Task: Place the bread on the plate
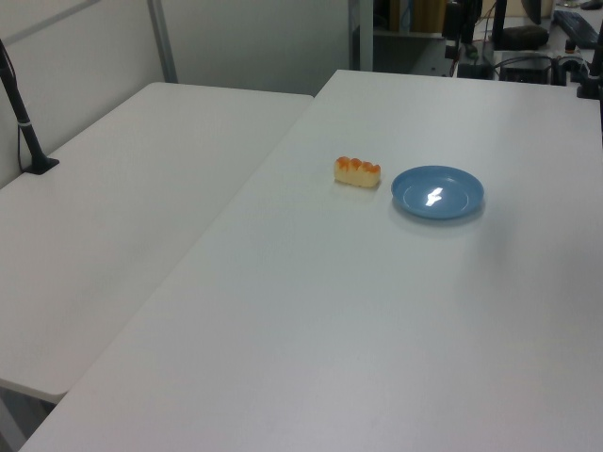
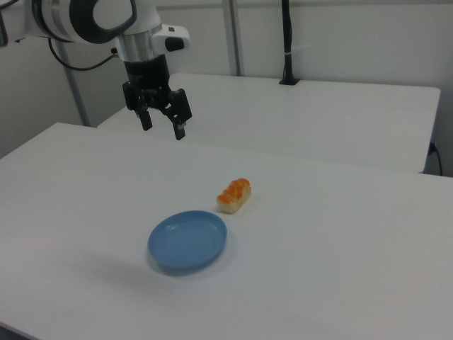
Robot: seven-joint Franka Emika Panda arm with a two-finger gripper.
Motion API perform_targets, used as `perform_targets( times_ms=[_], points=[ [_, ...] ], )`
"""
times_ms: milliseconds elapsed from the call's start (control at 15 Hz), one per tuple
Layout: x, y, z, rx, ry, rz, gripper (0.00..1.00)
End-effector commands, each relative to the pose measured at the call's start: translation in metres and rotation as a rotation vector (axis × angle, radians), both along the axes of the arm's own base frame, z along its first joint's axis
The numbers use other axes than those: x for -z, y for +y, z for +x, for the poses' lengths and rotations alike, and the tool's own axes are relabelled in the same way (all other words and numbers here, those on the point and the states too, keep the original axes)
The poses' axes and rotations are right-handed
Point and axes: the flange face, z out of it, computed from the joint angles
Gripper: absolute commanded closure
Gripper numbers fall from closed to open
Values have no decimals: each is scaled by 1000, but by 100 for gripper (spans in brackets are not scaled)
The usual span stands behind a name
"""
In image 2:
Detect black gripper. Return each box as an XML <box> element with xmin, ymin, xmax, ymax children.
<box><xmin>122</xmin><ymin>52</ymin><xmax>194</xmax><ymax>142</ymax></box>

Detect orange glazed bread loaf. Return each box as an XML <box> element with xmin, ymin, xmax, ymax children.
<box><xmin>216</xmin><ymin>178</ymin><xmax>254</xmax><ymax>215</ymax></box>

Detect blue round plate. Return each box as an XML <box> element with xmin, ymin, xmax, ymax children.
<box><xmin>147</xmin><ymin>210</ymin><xmax>229</xmax><ymax>278</ymax></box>

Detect white side table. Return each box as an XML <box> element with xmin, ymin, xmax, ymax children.
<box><xmin>96</xmin><ymin>72</ymin><xmax>442</xmax><ymax>175</ymax></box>

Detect aluminium frame post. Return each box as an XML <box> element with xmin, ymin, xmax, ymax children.
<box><xmin>58</xmin><ymin>45</ymin><xmax>90</xmax><ymax>128</ymax></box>

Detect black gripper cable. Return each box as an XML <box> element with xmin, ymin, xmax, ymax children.
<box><xmin>47</xmin><ymin>36</ymin><xmax>120</xmax><ymax>72</ymax></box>

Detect black camera pole with clamp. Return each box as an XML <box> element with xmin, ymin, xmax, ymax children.
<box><xmin>278</xmin><ymin>0</ymin><xmax>302</xmax><ymax>86</ymax></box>

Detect white cable tie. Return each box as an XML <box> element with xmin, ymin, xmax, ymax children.
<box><xmin>284</xmin><ymin>44</ymin><xmax>313</xmax><ymax>57</ymax></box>

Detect black power cable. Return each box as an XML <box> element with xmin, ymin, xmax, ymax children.
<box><xmin>429</xmin><ymin>141</ymin><xmax>444</xmax><ymax>176</ymax></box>

